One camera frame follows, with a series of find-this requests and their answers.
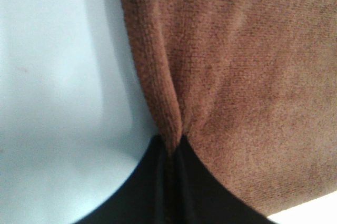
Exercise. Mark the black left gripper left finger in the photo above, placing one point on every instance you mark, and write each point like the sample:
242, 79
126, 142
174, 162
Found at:
140, 199

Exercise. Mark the brown towel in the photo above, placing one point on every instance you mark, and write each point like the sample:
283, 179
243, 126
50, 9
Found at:
251, 84

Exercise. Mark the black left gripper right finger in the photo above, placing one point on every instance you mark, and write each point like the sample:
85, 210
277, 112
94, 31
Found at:
200, 198

